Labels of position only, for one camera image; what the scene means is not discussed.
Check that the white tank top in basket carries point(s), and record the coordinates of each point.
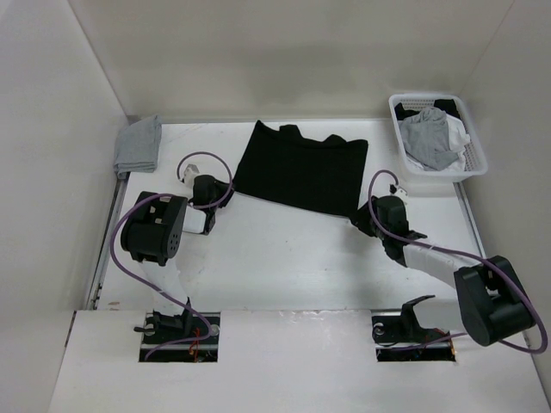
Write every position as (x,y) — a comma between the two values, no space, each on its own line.
(458,141)

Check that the white plastic basket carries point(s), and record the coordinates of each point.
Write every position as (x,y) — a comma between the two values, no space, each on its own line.
(475,159)

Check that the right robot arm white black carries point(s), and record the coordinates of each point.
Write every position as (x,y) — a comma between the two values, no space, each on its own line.
(492,302)

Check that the grey tank top in basket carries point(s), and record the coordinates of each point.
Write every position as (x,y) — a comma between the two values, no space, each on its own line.
(425,137)

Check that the black tank top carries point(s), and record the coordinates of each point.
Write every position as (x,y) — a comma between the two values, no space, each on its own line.
(284,167)

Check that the left metal table rail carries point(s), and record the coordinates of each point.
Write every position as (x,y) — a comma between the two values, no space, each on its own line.
(97,277)

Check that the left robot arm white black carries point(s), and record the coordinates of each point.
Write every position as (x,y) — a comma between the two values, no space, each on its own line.
(151,233)

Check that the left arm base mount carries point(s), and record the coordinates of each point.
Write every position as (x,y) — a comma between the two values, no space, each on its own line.
(179,339)

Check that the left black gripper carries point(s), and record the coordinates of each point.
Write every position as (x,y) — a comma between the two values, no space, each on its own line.
(225,189)

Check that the folded grey tank top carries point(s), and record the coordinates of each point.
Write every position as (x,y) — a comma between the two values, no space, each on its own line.
(137,147)

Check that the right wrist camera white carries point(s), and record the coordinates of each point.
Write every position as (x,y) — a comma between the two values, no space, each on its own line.
(399,192)

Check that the black garment in basket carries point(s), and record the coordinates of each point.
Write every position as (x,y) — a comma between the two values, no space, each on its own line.
(445,105)

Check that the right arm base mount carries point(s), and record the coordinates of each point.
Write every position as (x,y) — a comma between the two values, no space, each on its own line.
(400,338)

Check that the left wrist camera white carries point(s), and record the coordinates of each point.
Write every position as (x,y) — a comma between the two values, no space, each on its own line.
(189,174)

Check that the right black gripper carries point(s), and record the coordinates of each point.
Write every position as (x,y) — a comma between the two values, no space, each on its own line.
(360,219)

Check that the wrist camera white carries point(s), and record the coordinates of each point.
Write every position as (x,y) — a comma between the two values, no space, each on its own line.
(189,174)
(399,192)

